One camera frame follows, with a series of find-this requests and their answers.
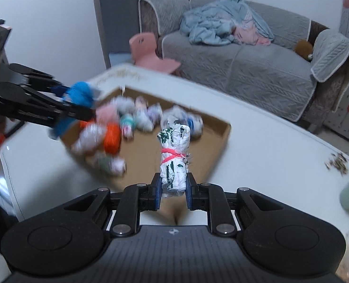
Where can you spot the pink striped bundle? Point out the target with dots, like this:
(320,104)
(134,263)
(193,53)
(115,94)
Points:
(141,104)

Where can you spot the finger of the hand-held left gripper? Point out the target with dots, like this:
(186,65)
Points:
(44,109)
(35,79)

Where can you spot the white grey bundle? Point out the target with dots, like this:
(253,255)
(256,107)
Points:
(89,138)

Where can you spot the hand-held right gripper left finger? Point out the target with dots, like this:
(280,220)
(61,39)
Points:
(156,193)

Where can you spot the small white bundle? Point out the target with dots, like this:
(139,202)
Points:
(144,123)

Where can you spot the pink cloth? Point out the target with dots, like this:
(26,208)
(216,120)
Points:
(251,35)

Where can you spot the grey sofa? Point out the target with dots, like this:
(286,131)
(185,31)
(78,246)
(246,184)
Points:
(251,73)

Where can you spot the pink plastic chair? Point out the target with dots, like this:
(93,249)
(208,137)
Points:
(151,56)

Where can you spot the shallow cardboard box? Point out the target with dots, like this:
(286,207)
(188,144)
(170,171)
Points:
(210,150)

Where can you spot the scattered seed shells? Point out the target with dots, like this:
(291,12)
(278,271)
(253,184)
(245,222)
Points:
(336,162)

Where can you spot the blue cloth bundle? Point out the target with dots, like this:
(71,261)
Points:
(81,94)

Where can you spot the white green bundle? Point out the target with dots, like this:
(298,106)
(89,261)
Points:
(111,165)

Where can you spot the white and blue bundle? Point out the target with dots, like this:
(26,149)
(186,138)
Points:
(125,106)

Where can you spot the pink fluffy bundle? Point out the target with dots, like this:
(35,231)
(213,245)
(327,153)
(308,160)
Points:
(106,115)

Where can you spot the orange cloth bundle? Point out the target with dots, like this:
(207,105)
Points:
(113,138)

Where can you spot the grey door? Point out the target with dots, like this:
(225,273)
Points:
(118,14)

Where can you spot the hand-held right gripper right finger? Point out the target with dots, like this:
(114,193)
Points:
(189,194)

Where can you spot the teal cloth bundle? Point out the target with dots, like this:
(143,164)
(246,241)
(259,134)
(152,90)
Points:
(127,125)

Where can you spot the large white bundle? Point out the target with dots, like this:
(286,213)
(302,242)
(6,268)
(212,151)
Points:
(174,115)

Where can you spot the grey purple bundle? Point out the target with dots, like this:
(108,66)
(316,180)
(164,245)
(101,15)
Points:
(154,113)

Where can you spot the brown plush toy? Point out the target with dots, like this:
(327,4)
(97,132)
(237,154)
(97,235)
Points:
(303,49)

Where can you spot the white patterned bundle pink band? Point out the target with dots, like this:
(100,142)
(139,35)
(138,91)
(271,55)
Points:
(174,165)

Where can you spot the light blue blanket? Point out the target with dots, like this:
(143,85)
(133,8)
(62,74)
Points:
(215,20)

